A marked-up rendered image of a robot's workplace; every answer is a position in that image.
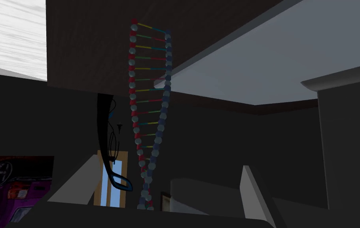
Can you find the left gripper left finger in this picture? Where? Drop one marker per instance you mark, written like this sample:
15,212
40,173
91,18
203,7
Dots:
75,188

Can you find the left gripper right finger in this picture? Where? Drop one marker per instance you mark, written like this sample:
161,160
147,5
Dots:
252,196

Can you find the purple car poster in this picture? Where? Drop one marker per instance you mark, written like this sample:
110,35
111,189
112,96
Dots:
6,186

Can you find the colourful double helix model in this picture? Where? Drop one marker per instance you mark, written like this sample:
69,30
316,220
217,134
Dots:
150,104

